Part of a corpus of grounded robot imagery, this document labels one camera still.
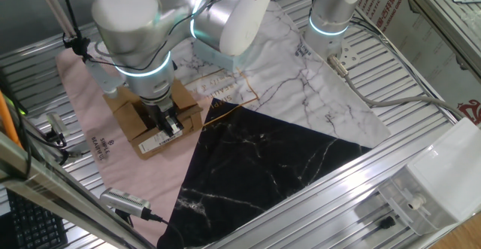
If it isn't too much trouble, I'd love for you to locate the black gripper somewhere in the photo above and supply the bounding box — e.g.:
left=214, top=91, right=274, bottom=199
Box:
left=141, top=96, right=184, bottom=137

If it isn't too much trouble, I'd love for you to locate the brown cardboard box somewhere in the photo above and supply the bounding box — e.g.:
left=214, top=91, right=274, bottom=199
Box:
left=102, top=78, right=204, bottom=160

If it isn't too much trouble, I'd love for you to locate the light blue gift box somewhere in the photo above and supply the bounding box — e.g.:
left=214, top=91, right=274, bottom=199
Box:
left=193, top=40, right=245, bottom=73

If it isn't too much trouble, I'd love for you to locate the marble pattern tablecloth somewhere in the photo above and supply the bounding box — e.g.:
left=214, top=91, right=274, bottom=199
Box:
left=55, top=0, right=392, bottom=248

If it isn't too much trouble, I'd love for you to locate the black pole clamp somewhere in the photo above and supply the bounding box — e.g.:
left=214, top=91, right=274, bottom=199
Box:
left=62, top=30, right=78, bottom=50

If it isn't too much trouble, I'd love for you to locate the silver metal pole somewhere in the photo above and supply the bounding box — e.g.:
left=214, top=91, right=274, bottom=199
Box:
left=32, top=0, right=78, bottom=39

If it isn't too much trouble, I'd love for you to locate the orange pole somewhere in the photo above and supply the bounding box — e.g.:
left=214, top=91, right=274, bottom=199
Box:
left=0, top=89, right=20, bottom=148

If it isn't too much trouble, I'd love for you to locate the black keyboard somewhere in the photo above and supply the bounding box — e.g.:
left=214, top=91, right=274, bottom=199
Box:
left=6, top=188, right=69, bottom=249

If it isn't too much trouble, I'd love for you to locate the black table plug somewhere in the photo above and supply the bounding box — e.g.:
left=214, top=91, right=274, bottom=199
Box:
left=377, top=215, right=396, bottom=230

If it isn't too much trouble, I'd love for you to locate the printed cardboard panel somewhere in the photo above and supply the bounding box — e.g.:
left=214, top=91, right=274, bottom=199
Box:
left=352, top=0, right=481, bottom=126

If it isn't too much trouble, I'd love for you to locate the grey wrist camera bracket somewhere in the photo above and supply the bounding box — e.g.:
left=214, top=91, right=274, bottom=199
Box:
left=84, top=59, right=125, bottom=95

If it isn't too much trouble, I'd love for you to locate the silver depth camera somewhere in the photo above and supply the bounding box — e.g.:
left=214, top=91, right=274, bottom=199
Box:
left=99, top=187, right=152, bottom=220

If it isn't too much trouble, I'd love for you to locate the black depth camera cable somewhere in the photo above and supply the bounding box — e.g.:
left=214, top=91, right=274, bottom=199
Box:
left=141, top=207, right=185, bottom=249

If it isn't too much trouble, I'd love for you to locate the small silver camera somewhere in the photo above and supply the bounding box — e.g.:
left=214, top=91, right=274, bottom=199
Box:
left=45, top=111, right=71, bottom=139

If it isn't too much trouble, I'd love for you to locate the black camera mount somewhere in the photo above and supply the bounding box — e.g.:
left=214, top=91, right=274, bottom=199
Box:
left=44, top=128, right=69, bottom=147

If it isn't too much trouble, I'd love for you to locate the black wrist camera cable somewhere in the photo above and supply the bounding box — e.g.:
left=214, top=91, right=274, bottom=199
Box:
left=61, top=0, right=113, bottom=68

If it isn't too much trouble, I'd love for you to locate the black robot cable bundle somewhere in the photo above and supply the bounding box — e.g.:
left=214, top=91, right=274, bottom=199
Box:
left=349, top=14, right=467, bottom=118

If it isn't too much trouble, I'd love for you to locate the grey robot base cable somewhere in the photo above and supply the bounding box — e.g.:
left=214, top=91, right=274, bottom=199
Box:
left=326, top=55, right=467, bottom=120

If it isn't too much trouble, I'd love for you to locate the white plastic enclosure box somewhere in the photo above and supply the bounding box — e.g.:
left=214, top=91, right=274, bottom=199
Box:
left=377, top=117, right=481, bottom=237

